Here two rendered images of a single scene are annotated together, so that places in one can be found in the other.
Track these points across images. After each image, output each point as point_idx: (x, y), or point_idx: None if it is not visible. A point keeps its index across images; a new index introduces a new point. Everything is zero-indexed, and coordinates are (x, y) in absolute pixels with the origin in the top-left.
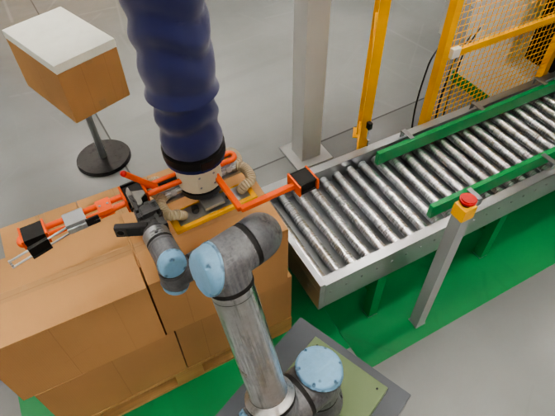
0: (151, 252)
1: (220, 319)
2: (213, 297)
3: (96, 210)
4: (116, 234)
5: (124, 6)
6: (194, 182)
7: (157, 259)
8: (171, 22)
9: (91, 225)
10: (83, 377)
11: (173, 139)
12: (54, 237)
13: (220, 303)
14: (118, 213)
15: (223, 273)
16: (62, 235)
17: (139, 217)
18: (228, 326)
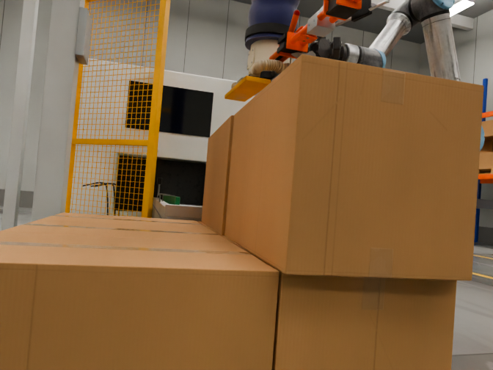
0: (367, 51)
1: (449, 33)
2: (448, 12)
3: (59, 230)
4: (340, 44)
5: None
6: (289, 60)
7: (377, 51)
8: None
9: (92, 234)
10: None
11: (293, 6)
12: (75, 243)
13: (450, 16)
14: (93, 228)
15: None
16: (81, 241)
17: (330, 42)
18: (453, 35)
